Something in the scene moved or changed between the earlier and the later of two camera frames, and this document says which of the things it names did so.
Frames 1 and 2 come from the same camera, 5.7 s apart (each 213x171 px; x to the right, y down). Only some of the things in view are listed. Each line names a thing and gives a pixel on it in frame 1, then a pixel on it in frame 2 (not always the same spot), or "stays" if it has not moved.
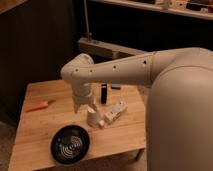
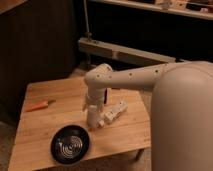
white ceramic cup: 93,116 stays
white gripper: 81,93 to 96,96
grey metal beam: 104,48 stays
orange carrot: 40,106 stays
